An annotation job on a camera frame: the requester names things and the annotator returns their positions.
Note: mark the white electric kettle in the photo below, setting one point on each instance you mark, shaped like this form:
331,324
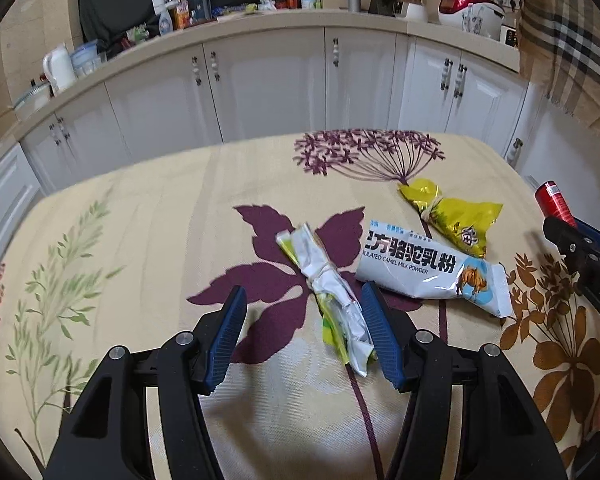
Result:
59,67

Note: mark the pot with lid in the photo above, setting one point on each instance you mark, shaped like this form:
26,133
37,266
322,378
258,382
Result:
32,100

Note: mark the yellow snack packet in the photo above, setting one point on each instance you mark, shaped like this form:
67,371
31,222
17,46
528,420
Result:
460,215

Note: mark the floral tablecloth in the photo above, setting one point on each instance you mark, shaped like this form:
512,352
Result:
155,220

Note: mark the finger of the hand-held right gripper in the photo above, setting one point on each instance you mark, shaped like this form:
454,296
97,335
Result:
562,237
592,232

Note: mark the clear plastic container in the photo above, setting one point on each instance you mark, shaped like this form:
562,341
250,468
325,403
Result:
87,57

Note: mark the white kitchen cabinets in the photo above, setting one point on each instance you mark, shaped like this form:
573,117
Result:
270,85

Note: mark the beige countertop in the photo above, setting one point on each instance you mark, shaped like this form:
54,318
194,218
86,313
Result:
280,17

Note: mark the plaid cloth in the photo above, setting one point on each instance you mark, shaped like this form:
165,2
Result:
570,35

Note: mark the green white wrapper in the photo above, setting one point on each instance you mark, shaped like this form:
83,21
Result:
325,280

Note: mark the white rice cooker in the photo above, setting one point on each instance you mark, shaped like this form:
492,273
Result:
485,20

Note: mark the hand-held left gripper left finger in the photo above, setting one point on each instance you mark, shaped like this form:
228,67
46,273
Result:
225,340

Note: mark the red rice cooker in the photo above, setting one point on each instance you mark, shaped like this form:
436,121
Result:
452,7

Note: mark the red can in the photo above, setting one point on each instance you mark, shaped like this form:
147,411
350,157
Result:
552,200

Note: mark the white blue powder packet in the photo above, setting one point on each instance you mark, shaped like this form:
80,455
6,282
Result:
420,270

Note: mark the orange bottle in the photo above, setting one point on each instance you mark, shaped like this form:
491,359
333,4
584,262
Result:
181,12

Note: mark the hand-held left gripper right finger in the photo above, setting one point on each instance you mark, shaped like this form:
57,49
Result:
380,340

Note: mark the white dish soap bottle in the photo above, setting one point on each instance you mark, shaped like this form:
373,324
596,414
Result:
164,20

